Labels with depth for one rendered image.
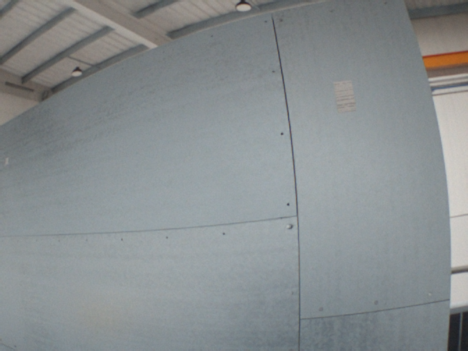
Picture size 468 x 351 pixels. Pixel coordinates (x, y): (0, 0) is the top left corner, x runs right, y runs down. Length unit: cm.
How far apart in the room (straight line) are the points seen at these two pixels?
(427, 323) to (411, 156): 40
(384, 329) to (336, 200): 35
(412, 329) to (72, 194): 116
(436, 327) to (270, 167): 61
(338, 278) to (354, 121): 36
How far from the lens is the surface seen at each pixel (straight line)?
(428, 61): 971
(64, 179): 156
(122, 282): 134
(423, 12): 1057
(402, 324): 101
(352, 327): 102
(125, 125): 137
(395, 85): 104
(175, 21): 1052
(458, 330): 564
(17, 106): 1307
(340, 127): 104
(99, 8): 923
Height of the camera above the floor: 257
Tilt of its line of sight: 10 degrees up
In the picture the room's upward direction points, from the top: 3 degrees counter-clockwise
